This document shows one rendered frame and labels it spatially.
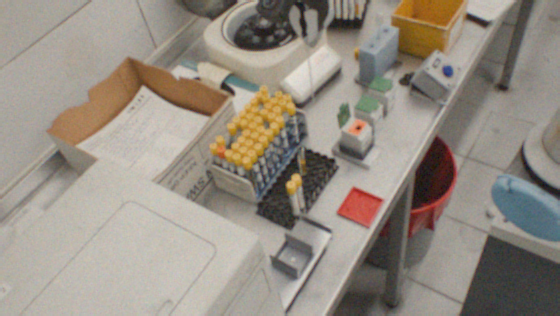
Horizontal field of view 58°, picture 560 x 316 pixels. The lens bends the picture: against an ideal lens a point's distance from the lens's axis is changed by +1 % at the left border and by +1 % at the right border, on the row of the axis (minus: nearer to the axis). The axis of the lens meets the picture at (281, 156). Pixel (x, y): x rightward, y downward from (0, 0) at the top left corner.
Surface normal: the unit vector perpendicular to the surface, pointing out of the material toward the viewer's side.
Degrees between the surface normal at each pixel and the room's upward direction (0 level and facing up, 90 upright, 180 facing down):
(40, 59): 90
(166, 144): 2
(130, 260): 0
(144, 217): 0
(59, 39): 90
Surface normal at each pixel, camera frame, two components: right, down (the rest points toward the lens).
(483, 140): -0.13, -0.63
